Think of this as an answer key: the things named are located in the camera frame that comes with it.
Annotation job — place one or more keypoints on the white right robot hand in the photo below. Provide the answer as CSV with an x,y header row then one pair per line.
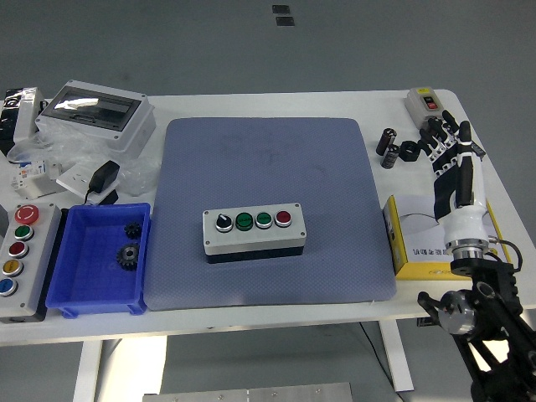
x,y
465,222

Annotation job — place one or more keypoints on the grey four-button control box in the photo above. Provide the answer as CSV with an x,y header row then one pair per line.
x,y
251,240

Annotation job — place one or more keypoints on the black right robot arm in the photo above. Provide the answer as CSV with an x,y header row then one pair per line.
x,y
494,285

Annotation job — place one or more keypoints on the grey five-button control box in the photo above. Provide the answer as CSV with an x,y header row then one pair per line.
x,y
37,268

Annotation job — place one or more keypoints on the black module green terminal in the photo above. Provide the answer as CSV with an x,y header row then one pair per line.
x,y
479,151

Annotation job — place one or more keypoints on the yellow white cardboard box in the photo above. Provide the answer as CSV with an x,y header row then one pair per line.
x,y
402,259

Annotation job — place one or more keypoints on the black hex nut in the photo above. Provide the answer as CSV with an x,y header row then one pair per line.
x,y
409,151

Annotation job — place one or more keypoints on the black cylindrical capacitor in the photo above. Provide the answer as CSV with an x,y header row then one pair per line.
x,y
390,157
387,142

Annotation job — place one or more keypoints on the white table leg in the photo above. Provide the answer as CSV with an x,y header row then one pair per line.
x,y
398,356
88,372

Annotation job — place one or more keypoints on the dark floor plate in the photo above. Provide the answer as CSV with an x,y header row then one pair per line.
x,y
281,9
285,21

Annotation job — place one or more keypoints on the grey-blue table mat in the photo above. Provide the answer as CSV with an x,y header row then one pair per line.
x,y
201,285

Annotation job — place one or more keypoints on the grey metal plate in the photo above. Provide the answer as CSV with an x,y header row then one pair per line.
x,y
251,393

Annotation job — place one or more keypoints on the small black gear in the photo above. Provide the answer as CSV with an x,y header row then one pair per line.
x,y
132,230

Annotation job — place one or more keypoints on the large black gear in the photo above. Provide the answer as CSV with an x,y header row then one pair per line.
x,y
127,256

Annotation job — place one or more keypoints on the grey clear-lid distribution box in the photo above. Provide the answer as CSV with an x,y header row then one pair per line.
x,y
134,130

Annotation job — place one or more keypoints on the black power adapter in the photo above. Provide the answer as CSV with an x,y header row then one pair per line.
x,y
104,176

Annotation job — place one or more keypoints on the blue plastic bin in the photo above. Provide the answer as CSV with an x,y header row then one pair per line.
x,y
96,285

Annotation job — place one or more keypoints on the clear plastic bag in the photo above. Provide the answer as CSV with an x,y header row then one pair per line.
x,y
67,142

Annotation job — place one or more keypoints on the white circuit breaker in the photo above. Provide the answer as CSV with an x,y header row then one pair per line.
x,y
29,176

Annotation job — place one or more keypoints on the white rectangular device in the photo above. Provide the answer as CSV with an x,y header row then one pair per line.
x,y
27,117

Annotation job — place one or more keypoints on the black foil bag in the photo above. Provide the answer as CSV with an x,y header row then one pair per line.
x,y
6,121

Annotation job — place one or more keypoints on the grey rocker switch box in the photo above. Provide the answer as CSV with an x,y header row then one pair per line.
x,y
419,104

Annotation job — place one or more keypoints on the white wall socket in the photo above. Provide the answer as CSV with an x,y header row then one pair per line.
x,y
73,178

